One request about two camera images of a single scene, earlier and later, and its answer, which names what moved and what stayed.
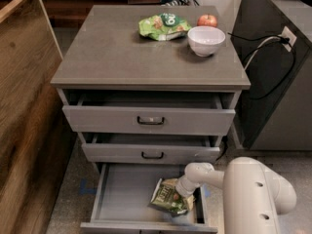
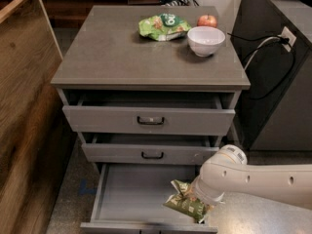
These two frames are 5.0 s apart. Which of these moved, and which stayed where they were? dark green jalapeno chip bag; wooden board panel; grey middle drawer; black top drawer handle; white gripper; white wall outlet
Moved: dark green jalapeno chip bag; white gripper
Stayed: white wall outlet; black top drawer handle; grey middle drawer; wooden board panel
